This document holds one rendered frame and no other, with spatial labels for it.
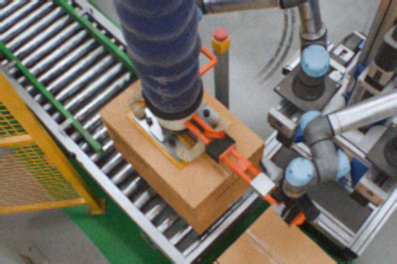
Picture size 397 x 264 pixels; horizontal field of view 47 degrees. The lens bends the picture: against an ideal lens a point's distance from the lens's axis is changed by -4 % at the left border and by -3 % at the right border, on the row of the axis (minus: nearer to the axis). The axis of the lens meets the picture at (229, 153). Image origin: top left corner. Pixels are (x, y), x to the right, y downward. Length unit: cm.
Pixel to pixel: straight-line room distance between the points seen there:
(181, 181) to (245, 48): 184
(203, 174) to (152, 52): 66
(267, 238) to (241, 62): 152
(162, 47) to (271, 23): 237
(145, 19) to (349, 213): 188
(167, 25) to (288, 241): 139
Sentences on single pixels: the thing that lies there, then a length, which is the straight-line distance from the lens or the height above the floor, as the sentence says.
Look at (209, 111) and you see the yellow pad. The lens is 194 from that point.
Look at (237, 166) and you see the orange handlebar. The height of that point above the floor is 123.
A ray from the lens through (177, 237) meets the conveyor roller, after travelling 235.
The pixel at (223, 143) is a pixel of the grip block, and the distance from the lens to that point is 176.
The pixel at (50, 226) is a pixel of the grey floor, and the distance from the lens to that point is 313.
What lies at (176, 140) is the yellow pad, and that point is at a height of 111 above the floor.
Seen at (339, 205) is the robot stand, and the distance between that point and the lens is 282.
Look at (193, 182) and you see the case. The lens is 186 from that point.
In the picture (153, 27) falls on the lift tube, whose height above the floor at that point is 183.
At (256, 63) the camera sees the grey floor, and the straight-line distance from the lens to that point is 345.
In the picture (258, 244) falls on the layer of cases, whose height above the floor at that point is 54.
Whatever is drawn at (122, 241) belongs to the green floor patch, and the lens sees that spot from 297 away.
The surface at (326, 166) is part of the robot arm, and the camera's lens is 141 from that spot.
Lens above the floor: 282
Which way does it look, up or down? 66 degrees down
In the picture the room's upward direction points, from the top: straight up
